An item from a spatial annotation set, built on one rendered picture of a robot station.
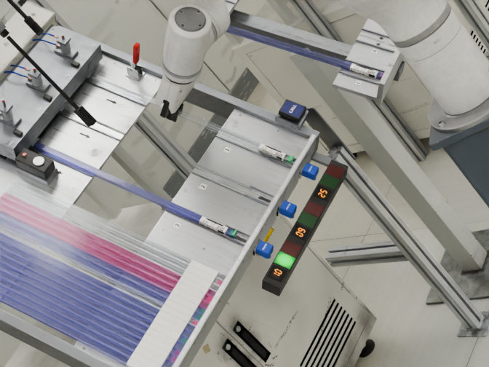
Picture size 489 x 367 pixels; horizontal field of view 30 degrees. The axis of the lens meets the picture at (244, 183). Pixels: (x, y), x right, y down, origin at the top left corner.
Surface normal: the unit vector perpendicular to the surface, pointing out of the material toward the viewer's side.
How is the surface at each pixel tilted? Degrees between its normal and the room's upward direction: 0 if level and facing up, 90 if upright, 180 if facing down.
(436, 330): 0
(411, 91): 90
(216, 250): 45
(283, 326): 90
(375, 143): 90
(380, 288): 0
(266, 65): 90
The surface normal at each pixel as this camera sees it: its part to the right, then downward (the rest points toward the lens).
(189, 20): 0.17, -0.49
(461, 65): 0.21, 0.36
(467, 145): -0.22, 0.64
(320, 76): -0.41, 0.71
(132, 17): 0.63, -0.13
